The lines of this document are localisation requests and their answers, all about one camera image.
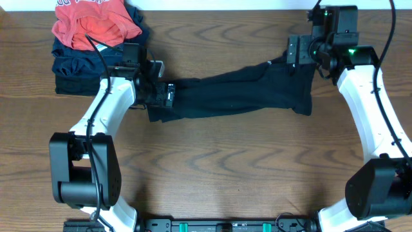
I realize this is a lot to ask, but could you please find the black t-shirt white logo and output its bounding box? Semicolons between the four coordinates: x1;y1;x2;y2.
147;56;315;122

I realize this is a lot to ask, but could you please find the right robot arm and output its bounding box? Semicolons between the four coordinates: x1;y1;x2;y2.
286;3;411;231

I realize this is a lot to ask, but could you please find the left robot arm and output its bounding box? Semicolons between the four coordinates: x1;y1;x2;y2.
49;43;175;232

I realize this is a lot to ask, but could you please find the black folded t-shirt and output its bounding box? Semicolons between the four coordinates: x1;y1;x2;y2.
55;75;100;96

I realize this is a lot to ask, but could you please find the red folded t-shirt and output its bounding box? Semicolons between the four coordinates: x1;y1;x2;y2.
51;0;142;51

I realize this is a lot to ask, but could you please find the navy folded t-shirt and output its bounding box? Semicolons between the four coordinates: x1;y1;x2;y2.
51;5;149;79

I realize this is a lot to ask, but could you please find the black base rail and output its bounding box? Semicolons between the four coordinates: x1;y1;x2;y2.
62;212;386;232

